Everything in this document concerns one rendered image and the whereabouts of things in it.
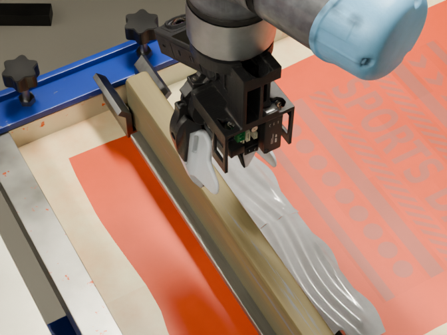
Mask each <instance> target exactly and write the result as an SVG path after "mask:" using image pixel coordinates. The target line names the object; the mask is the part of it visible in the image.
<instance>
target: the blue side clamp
mask: <svg viewBox="0 0 447 335"><path fill-rule="evenodd" d="M147 44H148V46H149V47H150V48H151V50H152V56H151V57H150V58H149V59H148V60H149V61H150V63H151V64H152V66H153V67H154V68H155V70H156V71H157V70H160V69H162V68H165V67H167V66H170V65H172V64H175V63H177V62H178V61H176V60H174V59H172V58H170V57H168V56H166V55H164V54H162V53H161V51H160V47H159V45H158V41H157V39H156V40H153V41H150V42H149V43H147ZM139 46H140V45H139V44H138V43H137V42H136V41H133V40H130V41H127V42H125V43H122V44H120V45H117V46H115V47H112V48H110V49H106V50H105V51H102V52H99V53H96V54H95V55H91V56H88V57H86V58H84V59H81V60H78V61H76V62H73V63H71V64H68V65H66V66H63V67H60V68H58V69H56V70H53V71H50V72H48V73H45V74H42V75H40V76H38V77H37V82H38V86H36V87H34V88H30V89H29V92H32V93H33V95H34V97H35V101H36V102H35V103H34V104H33V105H32V106H22V105H21V103H20V102H19V96H20V95H21V93H18V92H17V91H16V90H15V89H14V88H6V89H5V90H2V91H0V134H2V133H4V132H7V131H9V130H12V129H14V128H17V127H19V126H22V125H24V124H27V123H29V122H32V121H34V120H36V119H39V118H42V117H43V116H46V115H49V114H52V113H53V112H56V111H59V110H62V109H63V108H66V107H68V106H71V105H73V104H76V103H78V102H81V101H83V100H86V99H88V98H91V97H93V96H96V95H98V94H101V93H102V91H101V89H100V88H99V87H98V85H97V83H96V82H95V81H94V79H93V76H94V75H95V73H98V74H101V75H104V76H106V77H107V79H108V80H109V82H110V83H111V85H112V86H113V88H116V87H118V86H120V85H123V84H126V79H128V78H129V77H131V76H134V75H135V73H134V64H135V62H136V61H137V60H138V59H139V58H138V56H137V55H136V50H137V49H138V47H139Z"/></svg>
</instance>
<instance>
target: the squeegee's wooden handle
mask: <svg viewBox="0 0 447 335"><path fill-rule="evenodd" d="M126 93H127V99H128V110H129V111H130V113H131V116H132V124H133V126H134V127H135V128H136V130H137V132H138V131H140V132H141V134H142V135H143V136H144V138H145V140H146V141H147V142H148V144H149V145H150V147H151V148H152V150H153V151H154V153H155V154H156V156H157V157H158V159H159V160H160V162H161V163H162V165H163V166H164V168H165V169H166V171H167V172H168V174H169V175H170V177H171V178H172V180H173V181H174V183H175V184H176V186H177V187H178V189H179V190H180V192H181V193H182V195H183V196H184V198H185V199H186V201H187V202H188V203H189V205H190V207H191V208H192V209H193V211H194V213H195V214H196V215H197V217H198V219H199V220H200V221H201V223H202V225H203V226H204V227H205V229H206V231H207V232H208V233H209V235H210V237H211V238H212V239H213V241H214V243H215V244H216V245H217V247H218V249H219V250H220V251H221V253H222V255H223V256H224V257H225V259H226V260H227V262H228V263H229V265H230V266H231V268H232V269H233V271H234V272H235V274H236V275H237V277H238V278H239V280H240V281H241V283H242V284H243V286H244V287H245V289H246V290H247V291H248V293H249V295H250V296H251V297H252V299H253V301H254V302H255V303H256V305H257V307H258V308H259V309H260V311H261V312H262V314H263V315H264V317H265V318H266V320H267V321H268V323H269V324H270V326H271V327H272V329H273V330H274V332H275V333H276V335H334V334H333V332H332V330H331V329H330V328H329V326H328V325H327V323H326V322H325V321H324V319H323V318H322V316H321V315H320V314H319V312H318V311H317V309H316V308H315V307H314V305H313V304H312V302H311V301H310V300H309V298H308V297H307V295H306V294H305V293H304V291H303V289H302V288H301V287H300V286H299V284H298V283H297V281H296V280H295V279H294V277H293V275H292V274H291V273H290V272H289V270H288V269H287V267H286V266H285V265H284V263H283V261H282V260H281V259H280V258H279V256H278V254H277V253H276V252H275V250H274V249H273V247H272V246H271V245H270V244H269V242H268V240H267V239H266V238H265V236H264V235H263V233H262V232H261V231H260V229H259V228H258V226H257V225H256V224H255V222H254V221H253V219H252V218H251V217H250V215H249V214H248V212H247V211H246V210H245V208H244V207H243V205H242V204H241V203H240V201H239V200H238V198H237V197H236V196H235V194H234V193H233V191H232V190H231V189H230V187H229V185H228V184H227V183H226V182H225V180H224V179H223V177H222V176H221V175H220V173H219V171H218V170H217V169H216V167H215V166H214V165H213V164H212V165H213V167H214V171H215V173H216V176H217V179H218V182H219V186H220V188H219V192H218V194H213V193H211V192H210V191H209V190H208V189H207V188H206V187H205V186H203V187H201V188H200V187H198V186H197V185H196V184H195V183H194V182H193V181H192V180H191V179H190V177H189V175H188V174H187V172H186V170H185V168H184V166H183V164H182V161H181V159H180V157H179V154H178V152H177V151H176V148H175V146H174V143H173V141H172V138H171V135H170V120H171V117H172V114H173V113H174V109H173V107H172V106H171V104H170V103H169V102H168V100H167V99H166V97H165V96H164V95H163V93H162V91H161V90H160V89H159V88H158V86H157V85H156V83H155V82H154V81H153V79H152V77H151V76H150V75H149V74H148V73H147V72H146V71H145V72H141V73H138V74H135V75H134V76H131V77H129V78H128V79H126Z"/></svg>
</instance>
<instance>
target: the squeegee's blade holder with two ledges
mask: <svg viewBox="0 0 447 335"><path fill-rule="evenodd" d="M130 137H131V141H132V143H133V144H134V146H135V147H136V149H137V150H138V152H139V154H140V155H141V156H142V158H143V160H144V161H145V162H146V164H147V166H148V167H149V168H150V170H151V172H152V173H153V174H154V176H155V178H156V179H157V181H158V183H159V184H160V185H161V187H162V189H163V190H164V191H165V193H166V195H167V196H168V197H169V199H170V201H171V202H172V203H173V205H174V207H175V208H176V210H177V211H178V213H179V214H180V216H181V217H182V219H183V220H184V222H185V223H186V225H187V226H188V228H189V229H190V231H191V232H192V234H193V236H194V237H195V238H196V240H197V242H198V243H199V244H200V246H201V248H202V249H203V250H204V252H205V254H206V255H207V256H208V259H209V260H210V261H211V263H212V265H213V266H214V267H215V269H216V271H217V272H218V273H219V275H220V276H221V278H222V279H223V281H224V282H225V284H226V286H227V287H228V288H229V290H230V292H231V293H232V294H233V296H234V298H235V299H236V300H237V302H238V304H239V305H240V306H241V309H242V310H243V311H244V313H245V315H246V316H247V317H248V319H249V321H250V322H251V323H252V325H253V327H254V328H255V329H256V331H257V333H258V334H259V335H276V333H275V332H274V330H273V329H272V327H271V326H270V324H269V323H268V321H267V320H266V318H265V317H264V315H263V314H262V312H261V311H260V309H259V308H258V307H257V305H256V303H255V302H254V301H253V299H252V297H251V296H250V295H249V293H248V291H247V290H246V289H245V287H244V286H243V284H242V283H241V281H240V280H239V278H238V277H237V275H236V274H235V272H234V271H233V269H232V268H231V266H230V265H229V263H228V262H227V260H226V259H225V257H224V256H223V255H222V253H221V251H220V250H219V249H218V247H217V245H216V244H215V243H214V241H213V239H212V238H211V237H210V235H209V233H208V232H207V231H206V229H205V227H204V226H203V225H202V223H201V221H200V220H199V219H198V217H197V215H196V214H195V213H194V211H193V209H192V208H191V207H190V205H189V203H188V202H187V201H186V199H185V198H184V196H183V195H182V193H181V192H180V190H179V189H178V187H177V186H176V184H175V183H174V181H173V180H172V178H171V177H170V175H169V174H168V172H167V171H166V169H165V168H164V166H163V165H162V163H161V162H160V160H159V159H158V157H157V156H156V154H155V153H154V151H153V150H152V148H151V147H150V145H149V144H148V142H147V141H146V140H145V138H144V136H143V135H142V134H141V132H140V131H138V132H135V133H133V134H131V135H130Z"/></svg>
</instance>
